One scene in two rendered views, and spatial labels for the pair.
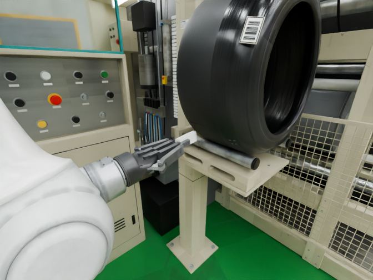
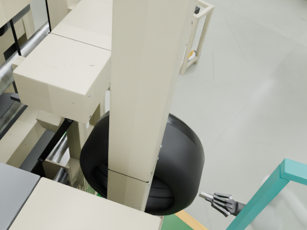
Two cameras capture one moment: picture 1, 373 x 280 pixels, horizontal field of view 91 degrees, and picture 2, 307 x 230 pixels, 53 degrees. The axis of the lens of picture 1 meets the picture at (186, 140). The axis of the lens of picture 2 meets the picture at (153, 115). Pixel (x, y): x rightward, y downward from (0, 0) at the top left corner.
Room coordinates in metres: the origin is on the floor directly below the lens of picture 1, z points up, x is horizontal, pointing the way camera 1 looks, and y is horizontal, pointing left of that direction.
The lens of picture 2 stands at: (1.26, 0.38, 2.47)
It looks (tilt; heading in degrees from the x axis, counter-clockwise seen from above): 49 degrees down; 230
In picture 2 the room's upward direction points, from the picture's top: 11 degrees clockwise
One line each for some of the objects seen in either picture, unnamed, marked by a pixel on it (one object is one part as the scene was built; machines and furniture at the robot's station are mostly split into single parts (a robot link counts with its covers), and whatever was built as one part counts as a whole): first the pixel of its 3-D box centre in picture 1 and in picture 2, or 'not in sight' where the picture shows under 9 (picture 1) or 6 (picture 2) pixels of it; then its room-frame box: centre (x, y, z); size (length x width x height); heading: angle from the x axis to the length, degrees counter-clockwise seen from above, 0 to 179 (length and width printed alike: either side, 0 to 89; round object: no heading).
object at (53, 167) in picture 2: not in sight; (48, 194); (1.19, -0.36, 1.05); 0.20 x 0.15 x 0.30; 41
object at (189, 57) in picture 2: not in sight; (177, 31); (-0.85, -2.00, 0.40); 0.60 x 0.35 x 0.80; 110
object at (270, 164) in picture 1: (233, 160); not in sight; (0.77, -0.22, 0.80); 0.37 x 0.36 x 0.02; 131
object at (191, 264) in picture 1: (192, 245); not in sight; (0.95, -0.04, 0.01); 0.27 x 0.27 x 0.02; 41
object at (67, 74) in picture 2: not in sight; (90, 47); (0.88, -0.53, 1.71); 0.61 x 0.25 x 0.15; 41
